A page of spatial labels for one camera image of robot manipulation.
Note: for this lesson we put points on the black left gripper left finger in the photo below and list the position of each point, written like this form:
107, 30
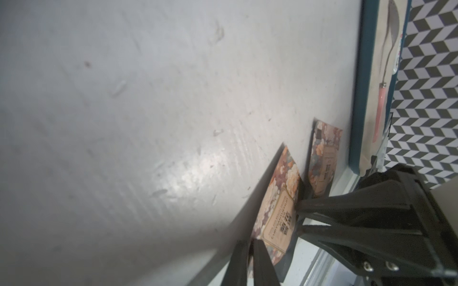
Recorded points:
237, 270

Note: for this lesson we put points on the black tea bag house print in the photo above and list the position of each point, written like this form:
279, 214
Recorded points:
324, 155
277, 218

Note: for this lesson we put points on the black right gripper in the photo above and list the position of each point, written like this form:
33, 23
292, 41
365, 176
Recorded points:
415, 246

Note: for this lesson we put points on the teal tray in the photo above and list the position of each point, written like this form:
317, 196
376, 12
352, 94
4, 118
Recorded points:
361, 85

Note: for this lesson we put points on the pink handled metal spoon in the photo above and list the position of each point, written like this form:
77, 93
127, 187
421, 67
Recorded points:
392, 31

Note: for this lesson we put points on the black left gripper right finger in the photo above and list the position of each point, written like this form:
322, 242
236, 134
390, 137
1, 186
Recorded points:
264, 272

